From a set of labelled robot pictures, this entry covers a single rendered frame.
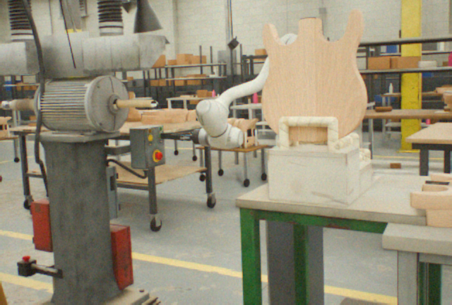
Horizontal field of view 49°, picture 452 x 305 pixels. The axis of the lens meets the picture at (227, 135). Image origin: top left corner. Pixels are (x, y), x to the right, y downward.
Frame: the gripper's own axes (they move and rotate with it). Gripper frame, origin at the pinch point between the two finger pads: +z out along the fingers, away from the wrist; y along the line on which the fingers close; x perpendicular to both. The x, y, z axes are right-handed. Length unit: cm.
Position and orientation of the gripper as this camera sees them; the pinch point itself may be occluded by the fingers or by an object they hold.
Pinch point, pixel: (167, 135)
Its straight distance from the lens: 249.6
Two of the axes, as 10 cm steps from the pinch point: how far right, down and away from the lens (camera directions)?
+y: 4.8, -1.2, 8.7
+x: -0.4, -9.9, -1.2
